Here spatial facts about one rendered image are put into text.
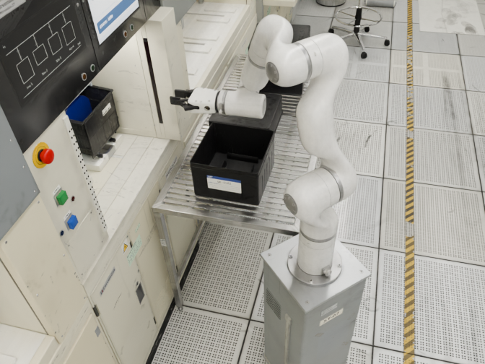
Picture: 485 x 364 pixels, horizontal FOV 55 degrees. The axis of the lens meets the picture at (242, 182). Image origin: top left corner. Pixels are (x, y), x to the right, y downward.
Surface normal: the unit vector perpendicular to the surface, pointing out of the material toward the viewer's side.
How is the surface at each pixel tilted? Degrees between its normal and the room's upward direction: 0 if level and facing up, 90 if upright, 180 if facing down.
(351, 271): 0
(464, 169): 0
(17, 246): 90
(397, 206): 0
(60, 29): 90
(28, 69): 90
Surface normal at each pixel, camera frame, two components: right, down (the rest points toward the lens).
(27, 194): 0.97, 0.14
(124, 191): -0.04, -0.73
